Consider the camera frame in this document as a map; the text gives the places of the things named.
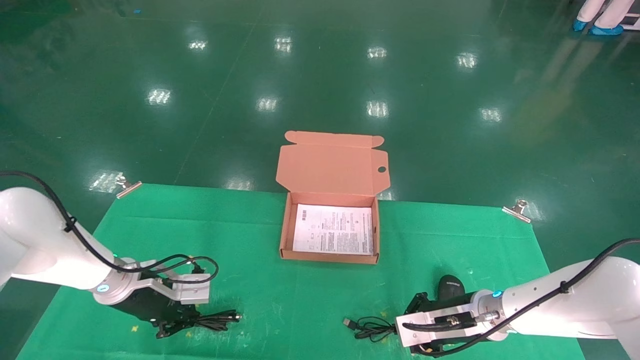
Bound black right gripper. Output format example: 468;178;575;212
404;292;484;357

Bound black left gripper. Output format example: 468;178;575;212
117;289;202;340

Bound black data cable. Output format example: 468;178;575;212
167;309;244;337

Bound black wired computer mouse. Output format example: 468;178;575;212
344;274;466;343

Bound open brown cardboard box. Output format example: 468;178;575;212
276;131;392;265

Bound green table cloth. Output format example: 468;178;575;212
15;182;587;360

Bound white printed instruction sheet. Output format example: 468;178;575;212
292;203;375;256

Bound metal binder clip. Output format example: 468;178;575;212
501;199;532;224
116;176;143;200

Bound person's blue-covered feet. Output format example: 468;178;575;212
572;0;626;37

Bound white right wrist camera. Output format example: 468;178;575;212
396;309;478;349

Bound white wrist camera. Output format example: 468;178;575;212
396;309;478;349
140;271;212;306

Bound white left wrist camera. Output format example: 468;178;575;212
140;271;212;306

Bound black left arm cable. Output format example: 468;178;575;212
0;171;220;286

